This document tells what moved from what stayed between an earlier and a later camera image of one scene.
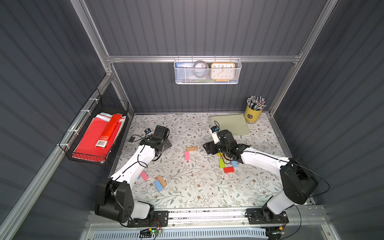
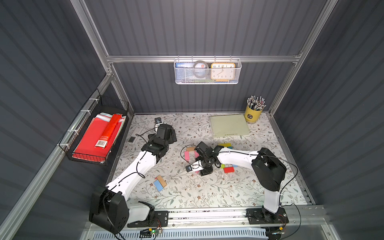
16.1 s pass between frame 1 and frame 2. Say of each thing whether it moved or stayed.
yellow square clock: stayed
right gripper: moved
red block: stayed
